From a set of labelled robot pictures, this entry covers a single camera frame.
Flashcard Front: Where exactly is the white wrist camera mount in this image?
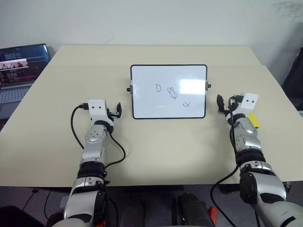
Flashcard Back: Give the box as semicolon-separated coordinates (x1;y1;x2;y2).
87;99;107;124
236;92;259;116

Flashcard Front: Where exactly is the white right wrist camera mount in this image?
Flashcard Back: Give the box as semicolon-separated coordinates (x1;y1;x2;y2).
236;92;259;116

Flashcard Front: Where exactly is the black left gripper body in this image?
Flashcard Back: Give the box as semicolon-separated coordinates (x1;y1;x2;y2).
106;108;117;122

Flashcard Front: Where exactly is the dark rounded shape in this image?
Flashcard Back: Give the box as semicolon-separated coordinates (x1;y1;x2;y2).
177;192;212;227

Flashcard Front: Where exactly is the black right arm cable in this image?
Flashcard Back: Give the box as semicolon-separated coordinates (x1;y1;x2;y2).
210;96;259;227

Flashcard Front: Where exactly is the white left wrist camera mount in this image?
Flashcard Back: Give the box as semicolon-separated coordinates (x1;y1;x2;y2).
87;99;107;124

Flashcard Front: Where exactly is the yellow plastic block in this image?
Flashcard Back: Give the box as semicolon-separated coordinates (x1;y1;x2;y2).
247;113;261;129

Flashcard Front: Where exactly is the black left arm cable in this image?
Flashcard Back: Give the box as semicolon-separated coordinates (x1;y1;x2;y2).
71;103;126;170

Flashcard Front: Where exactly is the open grey laptop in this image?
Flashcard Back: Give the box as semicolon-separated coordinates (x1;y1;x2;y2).
0;43;51;119

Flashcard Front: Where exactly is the orange-red floor object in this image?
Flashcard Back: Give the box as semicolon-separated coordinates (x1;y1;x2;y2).
207;206;219;226

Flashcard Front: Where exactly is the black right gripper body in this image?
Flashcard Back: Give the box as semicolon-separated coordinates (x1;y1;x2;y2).
223;95;242;124

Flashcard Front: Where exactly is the black-framed whiteboard with stand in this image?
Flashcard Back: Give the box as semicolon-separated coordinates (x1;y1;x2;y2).
126;63;212;120

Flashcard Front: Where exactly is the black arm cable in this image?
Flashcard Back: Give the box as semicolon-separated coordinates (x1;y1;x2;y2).
71;103;126;170
210;96;259;227

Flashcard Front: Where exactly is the black object beside table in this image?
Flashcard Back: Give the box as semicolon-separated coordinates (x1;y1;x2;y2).
282;46;303;111

